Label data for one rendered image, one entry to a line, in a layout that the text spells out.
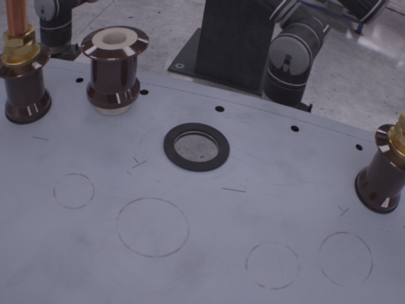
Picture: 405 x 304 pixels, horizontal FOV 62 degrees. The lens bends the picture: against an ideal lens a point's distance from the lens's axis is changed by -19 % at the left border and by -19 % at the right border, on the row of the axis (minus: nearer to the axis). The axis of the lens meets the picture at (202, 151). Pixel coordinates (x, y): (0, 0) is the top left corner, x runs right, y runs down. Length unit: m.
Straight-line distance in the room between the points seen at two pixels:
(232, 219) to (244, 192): 0.05
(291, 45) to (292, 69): 0.06
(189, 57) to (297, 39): 2.35
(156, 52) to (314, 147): 2.79
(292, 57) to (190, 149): 1.61
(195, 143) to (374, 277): 2.10
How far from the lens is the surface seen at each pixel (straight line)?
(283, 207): 0.49
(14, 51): 0.52
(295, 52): 0.92
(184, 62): 3.14
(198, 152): 2.44
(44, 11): 1.14
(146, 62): 3.15
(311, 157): 0.56
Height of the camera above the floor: 1.73
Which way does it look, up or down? 45 degrees down
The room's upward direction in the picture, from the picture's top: 11 degrees clockwise
